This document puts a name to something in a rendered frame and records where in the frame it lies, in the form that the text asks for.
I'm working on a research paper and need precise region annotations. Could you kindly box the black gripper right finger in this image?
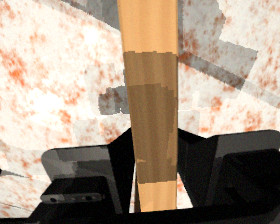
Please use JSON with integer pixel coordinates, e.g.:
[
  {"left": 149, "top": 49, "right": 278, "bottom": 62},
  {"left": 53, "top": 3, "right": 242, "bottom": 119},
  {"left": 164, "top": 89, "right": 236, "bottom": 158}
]
[{"left": 177, "top": 128, "right": 280, "bottom": 208}]

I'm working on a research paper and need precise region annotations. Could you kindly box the wooden plank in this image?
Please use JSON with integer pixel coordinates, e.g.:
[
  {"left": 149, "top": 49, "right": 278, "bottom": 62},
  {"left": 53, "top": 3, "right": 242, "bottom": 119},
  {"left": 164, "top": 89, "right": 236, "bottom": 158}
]
[{"left": 117, "top": 0, "right": 179, "bottom": 212}]

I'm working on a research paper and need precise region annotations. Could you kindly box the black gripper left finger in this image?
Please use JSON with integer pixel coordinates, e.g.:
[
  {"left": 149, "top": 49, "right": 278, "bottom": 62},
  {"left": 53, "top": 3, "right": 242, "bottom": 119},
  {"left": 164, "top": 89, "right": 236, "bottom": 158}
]
[{"left": 41, "top": 127, "right": 135, "bottom": 214}]

